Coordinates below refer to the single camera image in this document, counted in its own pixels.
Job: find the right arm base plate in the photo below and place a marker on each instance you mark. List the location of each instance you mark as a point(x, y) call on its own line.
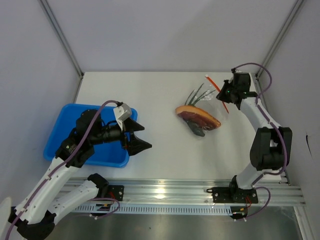
point(228, 195)

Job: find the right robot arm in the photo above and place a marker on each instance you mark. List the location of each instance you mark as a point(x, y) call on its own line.
point(270, 150)

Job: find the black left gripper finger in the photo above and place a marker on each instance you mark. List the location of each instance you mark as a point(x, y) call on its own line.
point(135, 145)
point(131, 125)

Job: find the white slotted cable duct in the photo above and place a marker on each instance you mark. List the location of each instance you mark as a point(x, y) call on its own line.
point(155, 209)

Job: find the green toy scallion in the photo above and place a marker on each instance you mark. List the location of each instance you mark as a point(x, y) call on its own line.
point(199, 94)

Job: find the clear zip bag orange zipper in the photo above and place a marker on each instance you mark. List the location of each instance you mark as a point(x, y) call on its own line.
point(213, 106)

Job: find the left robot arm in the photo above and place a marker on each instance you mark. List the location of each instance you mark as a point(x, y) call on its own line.
point(38, 214)

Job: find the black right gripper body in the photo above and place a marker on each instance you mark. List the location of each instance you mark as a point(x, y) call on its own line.
point(235, 89)

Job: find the grey toy fish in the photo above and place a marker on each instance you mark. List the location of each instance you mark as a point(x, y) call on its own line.
point(196, 130)

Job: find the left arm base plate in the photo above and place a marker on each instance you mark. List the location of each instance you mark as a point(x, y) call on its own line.
point(115, 192)

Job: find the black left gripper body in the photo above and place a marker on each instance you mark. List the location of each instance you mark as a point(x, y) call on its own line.
point(113, 133)

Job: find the blue plastic bin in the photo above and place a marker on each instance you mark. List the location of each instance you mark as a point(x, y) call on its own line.
point(105, 155)

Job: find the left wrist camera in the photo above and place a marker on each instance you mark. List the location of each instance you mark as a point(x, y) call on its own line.
point(121, 113)

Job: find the aluminium mounting rail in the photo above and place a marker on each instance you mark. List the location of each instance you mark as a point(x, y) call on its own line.
point(193, 192)

